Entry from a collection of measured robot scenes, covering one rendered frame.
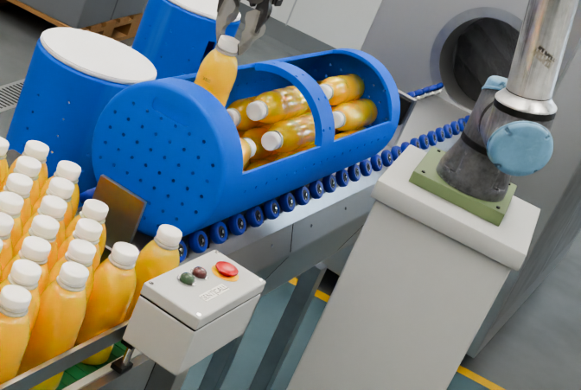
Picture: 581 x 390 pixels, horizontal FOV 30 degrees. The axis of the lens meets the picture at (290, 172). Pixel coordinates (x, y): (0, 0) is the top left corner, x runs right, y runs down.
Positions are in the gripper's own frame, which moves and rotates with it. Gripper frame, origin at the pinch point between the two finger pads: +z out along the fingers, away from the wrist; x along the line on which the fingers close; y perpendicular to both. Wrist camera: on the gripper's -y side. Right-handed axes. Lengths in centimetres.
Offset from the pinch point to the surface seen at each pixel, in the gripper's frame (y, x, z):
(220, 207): -8.8, -14.3, 24.6
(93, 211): -37.8, -7.0, 22.6
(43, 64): 21, 51, 32
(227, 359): 84, 5, 109
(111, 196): -19.1, 1.3, 28.9
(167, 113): -10.8, 1.1, 13.5
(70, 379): -50, -20, 42
